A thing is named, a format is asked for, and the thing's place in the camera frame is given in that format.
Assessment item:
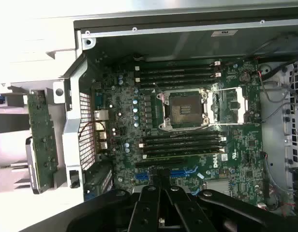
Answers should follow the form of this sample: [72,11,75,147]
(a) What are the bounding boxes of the red and black wires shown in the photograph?
[261,151,297,213]

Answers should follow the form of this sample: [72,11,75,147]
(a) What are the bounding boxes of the metal disk bay cage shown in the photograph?
[282,59,298,174]

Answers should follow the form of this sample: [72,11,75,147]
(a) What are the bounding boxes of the long black expansion slot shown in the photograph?
[135,159,186,169]

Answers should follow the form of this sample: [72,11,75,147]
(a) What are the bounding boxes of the thin metal locking lever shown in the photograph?
[204,120,265,128]
[206,87,238,93]

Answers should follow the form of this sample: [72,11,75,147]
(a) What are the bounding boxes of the silver chipset heatsink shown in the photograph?
[204,180,231,195]

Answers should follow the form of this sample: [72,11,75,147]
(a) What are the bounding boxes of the CPU socket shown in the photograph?
[155,88,210,131]

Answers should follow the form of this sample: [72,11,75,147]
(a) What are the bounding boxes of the open black PC case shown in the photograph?
[52,16,298,229]

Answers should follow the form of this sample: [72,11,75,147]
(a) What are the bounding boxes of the green motherboard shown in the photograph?
[90,57,265,206]

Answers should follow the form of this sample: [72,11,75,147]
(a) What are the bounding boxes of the black cable bundle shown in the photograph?
[243,31,298,82]

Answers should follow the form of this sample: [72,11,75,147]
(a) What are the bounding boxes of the black RAM slot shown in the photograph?
[139,66,216,77]
[142,147,226,160]
[139,77,216,88]
[138,137,227,148]
[142,131,224,142]
[134,72,223,83]
[134,60,222,72]
[142,143,224,154]

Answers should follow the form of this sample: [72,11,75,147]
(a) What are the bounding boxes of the blue expansion slot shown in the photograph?
[135,168,199,182]

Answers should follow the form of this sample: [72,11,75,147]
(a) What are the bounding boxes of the silver socket cover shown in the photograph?
[204,86,250,125]

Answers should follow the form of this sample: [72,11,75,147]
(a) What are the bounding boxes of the thin gray wire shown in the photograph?
[259,81,298,121]

